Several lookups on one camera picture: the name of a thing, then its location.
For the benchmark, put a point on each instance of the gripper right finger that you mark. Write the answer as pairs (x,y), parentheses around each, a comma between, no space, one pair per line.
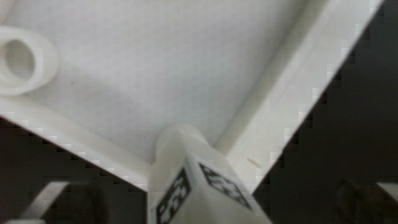
(367,203)

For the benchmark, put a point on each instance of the white desk leg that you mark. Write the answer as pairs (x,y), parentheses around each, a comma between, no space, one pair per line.
(196,191)

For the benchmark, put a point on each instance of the white desk tabletop tray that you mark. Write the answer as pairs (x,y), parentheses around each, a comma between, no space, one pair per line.
(123,65)

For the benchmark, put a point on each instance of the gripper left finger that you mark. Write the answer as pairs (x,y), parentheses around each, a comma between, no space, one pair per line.
(68,204)

